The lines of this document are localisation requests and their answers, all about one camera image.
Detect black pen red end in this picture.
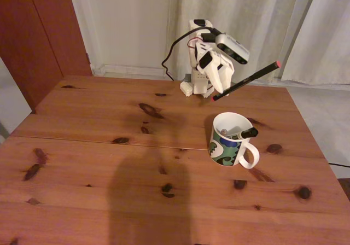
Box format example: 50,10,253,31
212,61,282,102

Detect white marker black cap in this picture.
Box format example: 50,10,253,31
228,127,259,141

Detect white controller board case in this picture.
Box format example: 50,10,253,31
179,80,196,97

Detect white mug green blue pattern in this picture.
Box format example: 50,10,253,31
208,112,260,170

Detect brown wooden cabinet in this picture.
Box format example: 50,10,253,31
0,0,93,114

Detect silver camera box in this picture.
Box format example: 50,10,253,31
215,32,250,65

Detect black camera cable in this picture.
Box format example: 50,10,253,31
161,27,219,81

